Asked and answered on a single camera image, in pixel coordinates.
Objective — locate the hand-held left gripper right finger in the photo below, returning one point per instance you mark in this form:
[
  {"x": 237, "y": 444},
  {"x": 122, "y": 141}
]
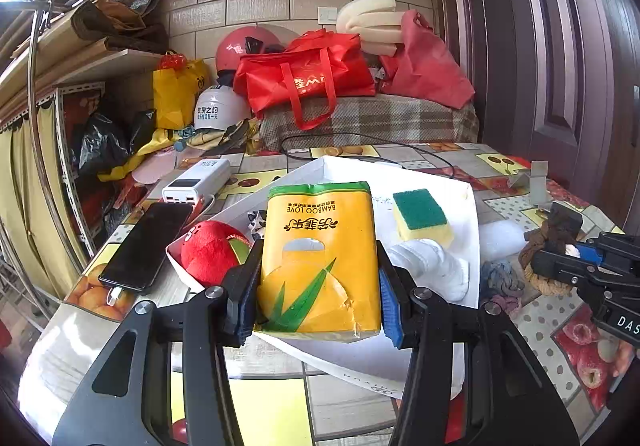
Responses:
[{"x": 391, "y": 311}]

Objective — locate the yellow tissue pack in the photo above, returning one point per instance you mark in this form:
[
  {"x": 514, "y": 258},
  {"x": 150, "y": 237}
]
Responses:
[{"x": 320, "y": 236}]

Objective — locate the red tote bag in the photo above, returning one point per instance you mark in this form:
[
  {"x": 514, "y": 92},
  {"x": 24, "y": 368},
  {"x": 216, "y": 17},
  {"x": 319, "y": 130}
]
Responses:
[{"x": 300, "y": 76}]

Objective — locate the red helmet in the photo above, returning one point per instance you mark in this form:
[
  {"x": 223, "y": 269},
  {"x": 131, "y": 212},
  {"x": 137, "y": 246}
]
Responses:
[{"x": 232, "y": 51}]

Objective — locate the white power bank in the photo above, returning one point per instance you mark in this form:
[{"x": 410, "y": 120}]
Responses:
[{"x": 200, "y": 174}]

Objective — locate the white metal shelf rack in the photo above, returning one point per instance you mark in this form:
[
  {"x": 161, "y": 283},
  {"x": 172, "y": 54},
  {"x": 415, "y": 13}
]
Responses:
[{"x": 65, "y": 151}]

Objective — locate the fruit print tablecloth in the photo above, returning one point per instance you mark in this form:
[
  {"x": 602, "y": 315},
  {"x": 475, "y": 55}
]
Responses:
[{"x": 540, "y": 336}]

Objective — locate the chrome clothes rack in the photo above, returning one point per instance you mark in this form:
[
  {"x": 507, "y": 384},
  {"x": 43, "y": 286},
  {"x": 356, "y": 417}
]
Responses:
[{"x": 32, "y": 76}]

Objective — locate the pink hat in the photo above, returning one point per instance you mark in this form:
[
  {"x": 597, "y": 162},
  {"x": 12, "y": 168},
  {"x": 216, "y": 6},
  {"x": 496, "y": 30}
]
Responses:
[{"x": 155, "y": 169}]

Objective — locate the white wall switch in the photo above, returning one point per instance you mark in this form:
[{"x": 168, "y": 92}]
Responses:
[{"x": 328, "y": 15}]

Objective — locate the cow print plush toy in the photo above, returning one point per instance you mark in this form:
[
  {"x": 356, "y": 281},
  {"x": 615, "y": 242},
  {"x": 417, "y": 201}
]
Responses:
[{"x": 257, "y": 221}]

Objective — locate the grey metal bracket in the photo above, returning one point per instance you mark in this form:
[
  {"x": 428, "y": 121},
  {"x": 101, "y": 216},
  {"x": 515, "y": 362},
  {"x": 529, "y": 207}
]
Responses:
[{"x": 537, "y": 181}]

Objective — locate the white cardboard box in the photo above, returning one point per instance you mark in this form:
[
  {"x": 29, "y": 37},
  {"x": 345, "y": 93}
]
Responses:
[{"x": 460, "y": 206}]

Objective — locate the plaid cushion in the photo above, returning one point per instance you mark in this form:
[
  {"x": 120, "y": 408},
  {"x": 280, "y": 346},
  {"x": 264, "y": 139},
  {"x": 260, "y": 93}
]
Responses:
[{"x": 400, "y": 121}]

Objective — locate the red plastic bag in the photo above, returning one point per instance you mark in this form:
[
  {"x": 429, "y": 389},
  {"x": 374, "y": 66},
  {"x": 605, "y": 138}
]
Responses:
[{"x": 425, "y": 66}]

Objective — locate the dark wooden door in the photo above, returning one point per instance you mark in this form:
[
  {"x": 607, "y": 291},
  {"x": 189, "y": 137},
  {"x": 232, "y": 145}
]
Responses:
[{"x": 550, "y": 51}]

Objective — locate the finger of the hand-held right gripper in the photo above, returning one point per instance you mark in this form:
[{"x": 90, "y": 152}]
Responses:
[
  {"x": 555, "y": 266},
  {"x": 565, "y": 218}
]

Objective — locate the green yellow sponge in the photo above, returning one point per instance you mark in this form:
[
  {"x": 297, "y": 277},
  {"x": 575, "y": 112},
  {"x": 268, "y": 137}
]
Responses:
[{"x": 417, "y": 208}]

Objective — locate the wooden shelf boards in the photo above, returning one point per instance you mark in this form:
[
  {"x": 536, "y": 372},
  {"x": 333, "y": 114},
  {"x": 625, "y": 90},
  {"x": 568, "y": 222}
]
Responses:
[{"x": 75, "y": 61}]

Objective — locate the red plush apple toy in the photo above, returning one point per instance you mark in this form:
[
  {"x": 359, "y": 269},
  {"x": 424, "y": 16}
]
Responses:
[{"x": 210, "y": 251}]

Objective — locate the white sock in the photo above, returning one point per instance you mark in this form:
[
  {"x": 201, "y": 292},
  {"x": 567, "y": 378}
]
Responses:
[{"x": 435, "y": 261}]

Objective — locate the yellow curtain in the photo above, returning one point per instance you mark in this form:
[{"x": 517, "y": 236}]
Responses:
[{"x": 25, "y": 186}]

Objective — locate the cream foam strips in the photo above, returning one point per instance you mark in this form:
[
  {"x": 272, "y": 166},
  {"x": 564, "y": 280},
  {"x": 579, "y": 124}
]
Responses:
[{"x": 370, "y": 16}]

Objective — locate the yellow paper bag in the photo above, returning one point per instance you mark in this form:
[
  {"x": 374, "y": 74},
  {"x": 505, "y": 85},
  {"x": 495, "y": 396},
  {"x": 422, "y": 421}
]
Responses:
[{"x": 172, "y": 96}]

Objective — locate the white helmet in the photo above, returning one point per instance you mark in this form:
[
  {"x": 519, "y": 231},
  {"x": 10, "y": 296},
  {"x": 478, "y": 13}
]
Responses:
[{"x": 217, "y": 106}]

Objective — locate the large black plastic bag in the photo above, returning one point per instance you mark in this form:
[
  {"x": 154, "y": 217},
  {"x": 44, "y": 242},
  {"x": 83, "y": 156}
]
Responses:
[{"x": 100, "y": 146}]

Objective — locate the black yellow cloth bundle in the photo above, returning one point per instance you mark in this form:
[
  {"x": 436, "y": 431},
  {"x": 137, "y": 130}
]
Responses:
[{"x": 237, "y": 134}]

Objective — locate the blue grey knotted cloth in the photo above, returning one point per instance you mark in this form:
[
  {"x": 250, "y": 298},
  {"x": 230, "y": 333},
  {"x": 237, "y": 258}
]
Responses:
[{"x": 500, "y": 276}]

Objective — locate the small black plastic bag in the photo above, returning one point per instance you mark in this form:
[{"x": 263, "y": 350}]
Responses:
[{"x": 141, "y": 126}]

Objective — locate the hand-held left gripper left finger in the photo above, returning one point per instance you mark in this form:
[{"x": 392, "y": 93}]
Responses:
[{"x": 250, "y": 296}]

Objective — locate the black smartphone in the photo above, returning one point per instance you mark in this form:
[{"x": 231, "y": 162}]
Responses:
[{"x": 145, "y": 246}]

